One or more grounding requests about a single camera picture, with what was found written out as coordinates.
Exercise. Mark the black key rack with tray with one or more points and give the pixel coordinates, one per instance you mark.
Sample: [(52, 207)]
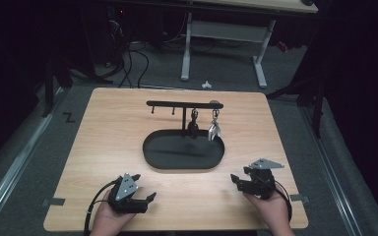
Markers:
[(183, 152)]

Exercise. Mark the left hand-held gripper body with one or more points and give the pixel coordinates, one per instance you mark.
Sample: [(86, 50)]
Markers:
[(126, 196)]

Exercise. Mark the small white floor object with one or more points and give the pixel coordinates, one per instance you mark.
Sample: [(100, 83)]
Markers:
[(206, 85)]

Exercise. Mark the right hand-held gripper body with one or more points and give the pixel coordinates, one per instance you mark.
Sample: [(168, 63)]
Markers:
[(262, 182)]

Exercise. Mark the grey tape strip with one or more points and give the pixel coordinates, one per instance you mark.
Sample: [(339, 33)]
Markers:
[(300, 198), (54, 202)]

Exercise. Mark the silver keys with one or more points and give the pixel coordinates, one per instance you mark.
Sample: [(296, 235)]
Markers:
[(214, 129)]

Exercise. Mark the metal floor rail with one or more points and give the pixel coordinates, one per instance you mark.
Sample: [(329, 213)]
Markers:
[(333, 170), (16, 167)]

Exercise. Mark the small red object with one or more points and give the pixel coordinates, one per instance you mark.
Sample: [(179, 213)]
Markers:
[(283, 46)]

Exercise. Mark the person's right hand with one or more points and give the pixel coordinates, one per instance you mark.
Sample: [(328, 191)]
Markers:
[(272, 211)]

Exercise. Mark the white-framed desk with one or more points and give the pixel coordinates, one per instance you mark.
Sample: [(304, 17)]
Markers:
[(229, 31)]

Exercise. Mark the black car key fob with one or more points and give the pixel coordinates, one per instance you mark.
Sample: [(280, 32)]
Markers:
[(193, 126)]

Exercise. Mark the person's left hand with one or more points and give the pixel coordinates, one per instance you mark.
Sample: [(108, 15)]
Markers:
[(110, 221)]

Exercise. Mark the black stand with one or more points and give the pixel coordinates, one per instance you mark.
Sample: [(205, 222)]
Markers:
[(49, 88), (316, 105)]

